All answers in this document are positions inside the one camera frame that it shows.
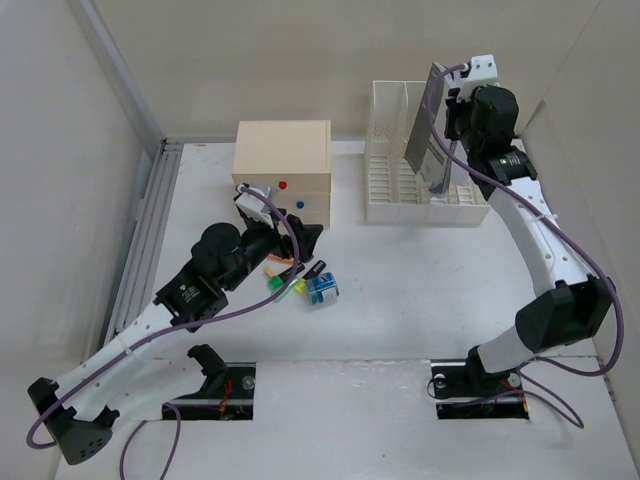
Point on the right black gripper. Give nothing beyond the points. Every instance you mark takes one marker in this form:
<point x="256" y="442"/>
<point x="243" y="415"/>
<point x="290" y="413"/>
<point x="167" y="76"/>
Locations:
<point x="453" y="107"/>

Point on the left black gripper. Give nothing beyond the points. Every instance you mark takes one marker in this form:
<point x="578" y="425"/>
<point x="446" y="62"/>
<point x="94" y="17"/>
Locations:
<point x="282" y="246"/>

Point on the grey black booklet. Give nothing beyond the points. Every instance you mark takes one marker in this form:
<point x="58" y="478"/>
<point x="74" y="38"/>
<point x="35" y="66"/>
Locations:
<point x="425" y="156"/>

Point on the blue labelled jar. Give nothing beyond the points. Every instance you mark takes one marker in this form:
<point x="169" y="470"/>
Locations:
<point x="322" y="289"/>

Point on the cream top drawer red knob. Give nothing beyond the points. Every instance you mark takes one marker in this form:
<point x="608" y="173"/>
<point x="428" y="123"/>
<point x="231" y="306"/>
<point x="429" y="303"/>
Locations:
<point x="296" y="183"/>

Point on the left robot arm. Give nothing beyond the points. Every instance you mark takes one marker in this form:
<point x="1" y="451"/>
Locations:
<point x="158" y="356"/>

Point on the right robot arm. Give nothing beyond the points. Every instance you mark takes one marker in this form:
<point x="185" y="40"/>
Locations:
<point x="571" y="299"/>

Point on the drawer with blue knob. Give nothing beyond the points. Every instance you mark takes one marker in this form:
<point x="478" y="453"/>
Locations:
<point x="303" y="202"/>

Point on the orange translucent tube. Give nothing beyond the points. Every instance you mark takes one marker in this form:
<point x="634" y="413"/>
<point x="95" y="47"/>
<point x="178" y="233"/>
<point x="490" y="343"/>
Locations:
<point x="280" y="260"/>

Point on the yellow cap black marker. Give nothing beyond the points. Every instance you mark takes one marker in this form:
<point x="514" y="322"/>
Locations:
<point x="313" y="272"/>

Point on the clear green tube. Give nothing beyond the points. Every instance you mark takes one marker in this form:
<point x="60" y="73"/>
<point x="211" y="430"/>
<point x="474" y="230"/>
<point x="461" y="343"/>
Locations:
<point x="284" y="294"/>

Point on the green cap black marker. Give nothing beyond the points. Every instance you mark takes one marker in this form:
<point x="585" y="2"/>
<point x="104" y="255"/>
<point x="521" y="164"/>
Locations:
<point x="277" y="281"/>

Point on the cream wooden drawer cabinet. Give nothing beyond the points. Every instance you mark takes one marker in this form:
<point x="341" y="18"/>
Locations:
<point x="293" y="146"/>

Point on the white plastic file organizer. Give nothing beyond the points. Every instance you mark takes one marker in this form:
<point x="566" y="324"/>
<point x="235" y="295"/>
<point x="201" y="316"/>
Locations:
<point x="393" y="193"/>

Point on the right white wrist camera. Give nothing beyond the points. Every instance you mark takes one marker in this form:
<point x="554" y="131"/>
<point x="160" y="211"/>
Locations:
<point x="477" y="71"/>

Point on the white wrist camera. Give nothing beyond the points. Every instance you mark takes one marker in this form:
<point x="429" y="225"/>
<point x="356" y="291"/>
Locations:
<point x="253" y="207"/>
<point x="477" y="71"/>

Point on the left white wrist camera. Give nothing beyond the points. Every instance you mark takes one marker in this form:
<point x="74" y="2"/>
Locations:
<point x="253" y="207"/>

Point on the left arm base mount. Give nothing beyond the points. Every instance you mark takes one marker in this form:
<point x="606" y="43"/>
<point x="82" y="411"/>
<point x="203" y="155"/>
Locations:
<point x="226" y="392"/>

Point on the aluminium frame rail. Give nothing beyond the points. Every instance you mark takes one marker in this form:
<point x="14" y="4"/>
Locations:
<point x="157" y="174"/>

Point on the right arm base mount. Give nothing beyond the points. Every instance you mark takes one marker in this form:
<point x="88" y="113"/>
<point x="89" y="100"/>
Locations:
<point x="462" y="390"/>

